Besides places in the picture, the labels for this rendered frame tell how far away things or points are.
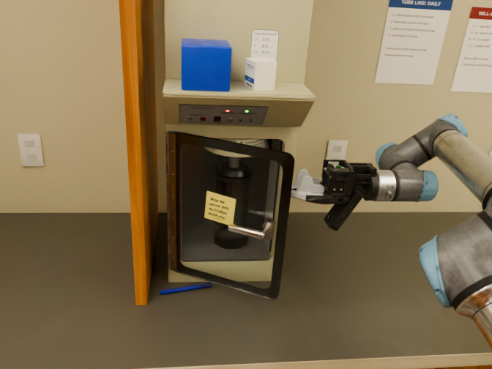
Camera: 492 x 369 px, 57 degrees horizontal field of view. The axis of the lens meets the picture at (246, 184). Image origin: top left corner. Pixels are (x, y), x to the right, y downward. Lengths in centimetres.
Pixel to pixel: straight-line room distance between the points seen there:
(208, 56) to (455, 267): 60
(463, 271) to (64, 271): 103
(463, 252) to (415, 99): 93
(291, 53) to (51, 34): 77
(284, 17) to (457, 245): 59
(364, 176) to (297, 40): 34
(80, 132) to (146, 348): 77
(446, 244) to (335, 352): 43
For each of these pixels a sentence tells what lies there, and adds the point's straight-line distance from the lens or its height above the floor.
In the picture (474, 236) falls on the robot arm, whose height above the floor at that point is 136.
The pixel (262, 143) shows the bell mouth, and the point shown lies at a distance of 117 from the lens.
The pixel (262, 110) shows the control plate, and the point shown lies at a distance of 100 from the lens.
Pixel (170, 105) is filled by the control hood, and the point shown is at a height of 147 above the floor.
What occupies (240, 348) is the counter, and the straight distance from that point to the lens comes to 113.
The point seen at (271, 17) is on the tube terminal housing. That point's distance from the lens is 105.
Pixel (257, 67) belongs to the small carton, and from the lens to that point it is 97.
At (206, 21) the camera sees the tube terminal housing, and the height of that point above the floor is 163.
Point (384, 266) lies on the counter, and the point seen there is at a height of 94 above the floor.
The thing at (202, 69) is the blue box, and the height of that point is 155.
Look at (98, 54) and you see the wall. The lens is 151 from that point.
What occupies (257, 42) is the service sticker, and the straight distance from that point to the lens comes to 105.
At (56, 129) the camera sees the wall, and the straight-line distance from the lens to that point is 160.
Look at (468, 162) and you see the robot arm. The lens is 104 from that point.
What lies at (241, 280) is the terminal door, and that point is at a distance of 118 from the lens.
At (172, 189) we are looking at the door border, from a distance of 113.
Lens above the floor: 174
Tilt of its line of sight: 26 degrees down
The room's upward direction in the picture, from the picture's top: 4 degrees clockwise
